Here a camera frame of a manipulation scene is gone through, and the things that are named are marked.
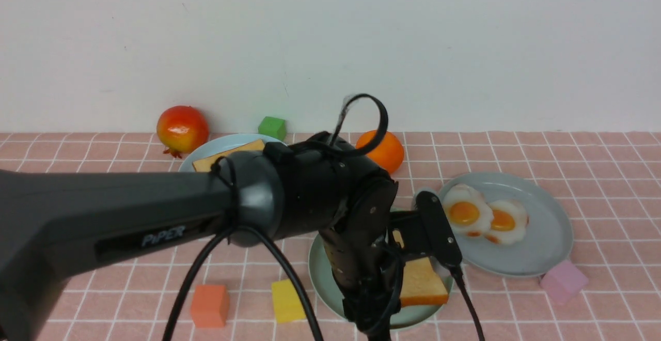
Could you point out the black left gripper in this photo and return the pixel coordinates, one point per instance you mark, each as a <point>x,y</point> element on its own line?
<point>366,265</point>

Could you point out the green cube block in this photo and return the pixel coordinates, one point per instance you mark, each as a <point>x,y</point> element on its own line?
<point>273,127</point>

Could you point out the fried egg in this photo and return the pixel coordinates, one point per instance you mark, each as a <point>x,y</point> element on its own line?
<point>467,211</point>
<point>509,223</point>

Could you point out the left fried egg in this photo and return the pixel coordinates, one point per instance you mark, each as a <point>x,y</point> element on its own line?
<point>467,211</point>

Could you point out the pink cube block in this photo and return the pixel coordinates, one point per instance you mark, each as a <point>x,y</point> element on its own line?
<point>563,282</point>

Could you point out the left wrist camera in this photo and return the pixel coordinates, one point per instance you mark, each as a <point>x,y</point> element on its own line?
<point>426,232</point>

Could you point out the mint green centre plate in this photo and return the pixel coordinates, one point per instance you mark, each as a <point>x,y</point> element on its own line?
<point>320,272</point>

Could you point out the grey egg plate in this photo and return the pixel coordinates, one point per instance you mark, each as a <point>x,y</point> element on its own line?
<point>549,236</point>

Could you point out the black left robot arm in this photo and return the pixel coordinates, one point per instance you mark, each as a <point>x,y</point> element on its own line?
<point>57,226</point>

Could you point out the red pomegranate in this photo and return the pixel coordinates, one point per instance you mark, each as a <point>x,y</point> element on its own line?
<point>182,129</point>

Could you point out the orange cube block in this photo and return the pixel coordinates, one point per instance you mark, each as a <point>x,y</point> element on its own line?
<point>210,306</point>

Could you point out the orange mandarin fruit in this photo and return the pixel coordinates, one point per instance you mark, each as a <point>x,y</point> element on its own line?
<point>389,154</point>

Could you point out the back right fried egg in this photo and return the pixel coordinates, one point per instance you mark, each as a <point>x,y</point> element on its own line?
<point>509,223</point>

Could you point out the yellow cube block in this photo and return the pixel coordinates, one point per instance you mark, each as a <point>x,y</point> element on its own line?
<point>286,302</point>

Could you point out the light blue bread plate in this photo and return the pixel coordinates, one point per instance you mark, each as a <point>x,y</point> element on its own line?
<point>219,145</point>

